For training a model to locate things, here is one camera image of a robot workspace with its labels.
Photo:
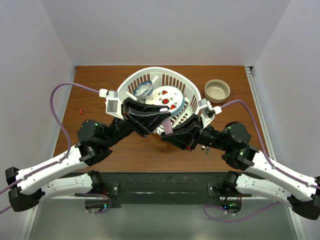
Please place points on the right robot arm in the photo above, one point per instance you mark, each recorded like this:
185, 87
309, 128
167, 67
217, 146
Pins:
234, 140

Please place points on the pink highlighter pen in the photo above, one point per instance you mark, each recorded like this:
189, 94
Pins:
167, 126

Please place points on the white plastic dish basket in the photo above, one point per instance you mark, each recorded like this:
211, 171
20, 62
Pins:
164, 77

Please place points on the purple highlighter cap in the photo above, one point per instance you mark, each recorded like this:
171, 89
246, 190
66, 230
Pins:
163, 110

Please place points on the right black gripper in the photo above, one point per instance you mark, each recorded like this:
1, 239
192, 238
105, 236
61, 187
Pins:
187, 135

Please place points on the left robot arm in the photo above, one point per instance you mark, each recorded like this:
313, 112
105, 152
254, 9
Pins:
95, 140

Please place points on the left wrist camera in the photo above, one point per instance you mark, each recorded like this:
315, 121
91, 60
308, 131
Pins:
113, 105

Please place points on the watermelon pattern plate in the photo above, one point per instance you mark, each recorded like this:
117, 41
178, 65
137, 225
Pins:
169, 96

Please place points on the beige ceramic bowl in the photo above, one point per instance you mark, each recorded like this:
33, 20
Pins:
216, 91

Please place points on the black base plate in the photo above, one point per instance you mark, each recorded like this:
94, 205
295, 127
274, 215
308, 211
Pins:
158, 188

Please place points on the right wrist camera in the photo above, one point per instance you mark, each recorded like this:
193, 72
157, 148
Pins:
208, 113

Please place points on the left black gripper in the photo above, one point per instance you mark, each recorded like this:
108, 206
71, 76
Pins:
145, 118

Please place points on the blue white patterned bowl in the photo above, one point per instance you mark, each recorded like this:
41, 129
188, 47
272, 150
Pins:
143, 90

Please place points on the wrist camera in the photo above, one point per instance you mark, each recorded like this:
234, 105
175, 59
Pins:
113, 105
208, 113

